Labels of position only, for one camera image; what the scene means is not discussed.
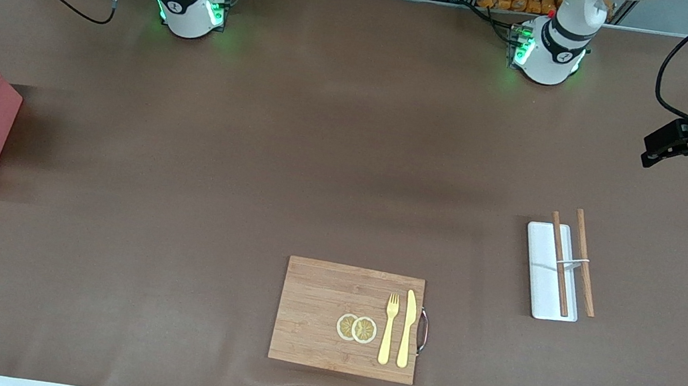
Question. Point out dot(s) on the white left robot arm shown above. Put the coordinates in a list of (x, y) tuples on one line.
[(556, 48)]

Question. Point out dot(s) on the white rubber band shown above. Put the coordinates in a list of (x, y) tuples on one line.
[(577, 261)]

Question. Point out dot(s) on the white rectangular tray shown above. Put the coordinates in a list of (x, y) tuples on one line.
[(538, 274)]

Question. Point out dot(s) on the brown table cover mat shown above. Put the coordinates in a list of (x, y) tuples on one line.
[(182, 197)]

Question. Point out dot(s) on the yellow plastic knife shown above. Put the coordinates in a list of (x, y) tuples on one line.
[(407, 330)]

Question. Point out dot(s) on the yellow plastic fork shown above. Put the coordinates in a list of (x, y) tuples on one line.
[(386, 340)]

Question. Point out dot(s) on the lemon slice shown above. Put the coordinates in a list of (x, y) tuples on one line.
[(344, 326), (365, 330)]

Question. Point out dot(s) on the bamboo cutting board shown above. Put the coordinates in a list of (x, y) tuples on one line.
[(314, 310)]

